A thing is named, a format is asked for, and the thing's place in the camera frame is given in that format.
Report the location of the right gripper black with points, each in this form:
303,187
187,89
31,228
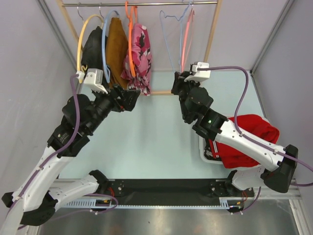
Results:
179,82

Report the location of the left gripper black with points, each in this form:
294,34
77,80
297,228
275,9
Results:
128,98

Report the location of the pink hanger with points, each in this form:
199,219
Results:
187,39

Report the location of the blue wire hanger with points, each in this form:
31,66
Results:
172,30

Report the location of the black white patterned trousers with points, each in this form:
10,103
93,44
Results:
208,152

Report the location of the red trousers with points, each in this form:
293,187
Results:
232,158

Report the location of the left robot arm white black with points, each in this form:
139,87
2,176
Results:
34,203

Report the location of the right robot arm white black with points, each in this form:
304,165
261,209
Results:
277,164

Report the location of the light blue plastic hanger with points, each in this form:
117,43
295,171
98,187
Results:
107,72

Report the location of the pink patterned trousers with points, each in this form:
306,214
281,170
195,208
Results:
142,61

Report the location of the yellow hanger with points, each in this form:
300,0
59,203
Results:
80,39

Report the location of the brown trousers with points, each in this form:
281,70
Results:
116,51

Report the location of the orange hanger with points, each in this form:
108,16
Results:
132,17

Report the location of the white plastic basket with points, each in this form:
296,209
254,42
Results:
214,149

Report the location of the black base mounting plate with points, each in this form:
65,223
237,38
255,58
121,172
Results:
216,187

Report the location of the wooden clothes rack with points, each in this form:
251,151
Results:
68,20

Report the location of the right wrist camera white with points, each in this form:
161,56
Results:
199,72

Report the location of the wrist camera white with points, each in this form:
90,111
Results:
93,80
199,72

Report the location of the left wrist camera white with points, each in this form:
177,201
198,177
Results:
93,80

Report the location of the grey cable duct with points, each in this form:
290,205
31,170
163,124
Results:
91,203

